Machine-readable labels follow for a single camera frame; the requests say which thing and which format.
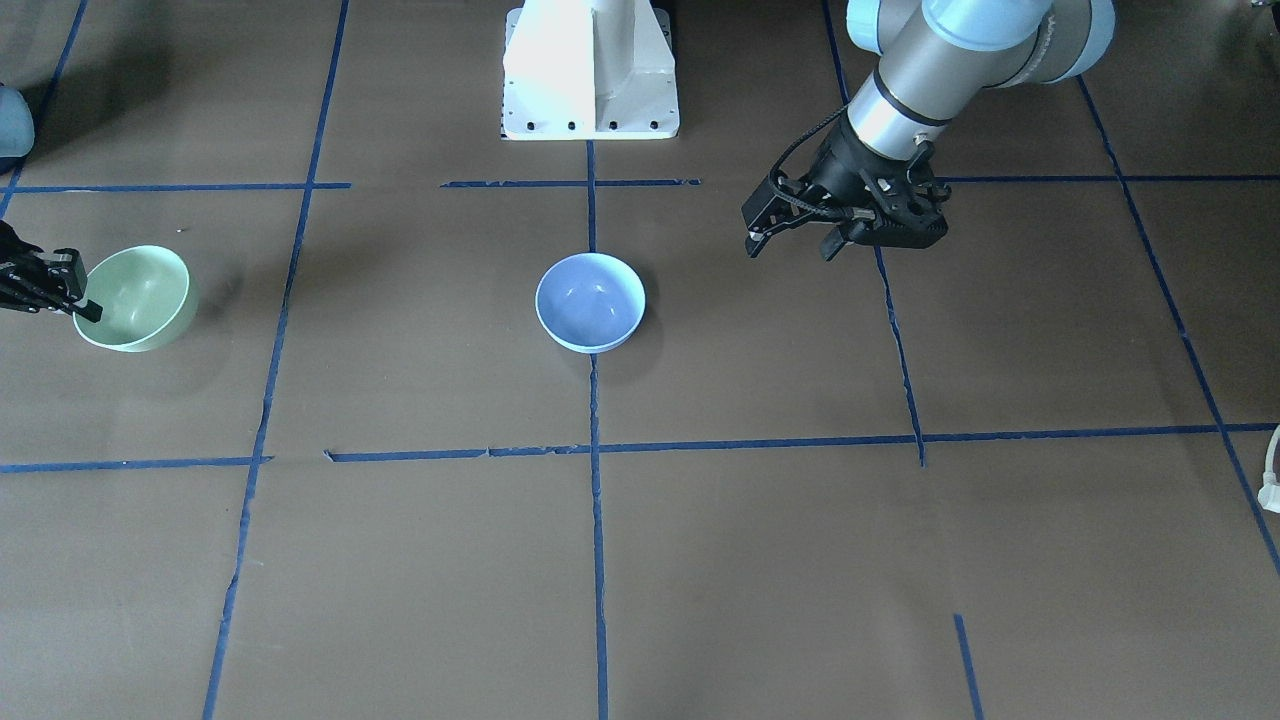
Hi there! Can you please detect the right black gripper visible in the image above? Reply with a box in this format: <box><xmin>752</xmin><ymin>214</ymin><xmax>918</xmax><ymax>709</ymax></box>
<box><xmin>1</xmin><ymin>222</ymin><xmax>102</xmax><ymax>323</ymax></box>

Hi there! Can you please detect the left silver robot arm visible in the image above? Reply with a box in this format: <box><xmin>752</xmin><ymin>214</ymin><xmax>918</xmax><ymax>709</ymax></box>
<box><xmin>741</xmin><ymin>1</ymin><xmax>1116</xmax><ymax>260</ymax></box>

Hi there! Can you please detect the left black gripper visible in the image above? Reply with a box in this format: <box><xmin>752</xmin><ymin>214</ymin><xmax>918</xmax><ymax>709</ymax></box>
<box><xmin>742</xmin><ymin>111</ymin><xmax>902</xmax><ymax>263</ymax></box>

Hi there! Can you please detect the blue bowl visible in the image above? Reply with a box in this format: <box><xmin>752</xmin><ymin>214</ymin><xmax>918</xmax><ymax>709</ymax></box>
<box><xmin>534</xmin><ymin>252</ymin><xmax>646</xmax><ymax>354</ymax></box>

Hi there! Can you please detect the green bowl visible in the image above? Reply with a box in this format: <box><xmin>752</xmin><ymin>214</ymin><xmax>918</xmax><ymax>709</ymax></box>
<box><xmin>73</xmin><ymin>245</ymin><xmax>201</xmax><ymax>354</ymax></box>

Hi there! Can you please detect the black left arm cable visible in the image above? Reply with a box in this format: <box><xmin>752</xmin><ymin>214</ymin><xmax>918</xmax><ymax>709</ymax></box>
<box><xmin>768</xmin><ymin>104</ymin><xmax>881</xmax><ymax>223</ymax></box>

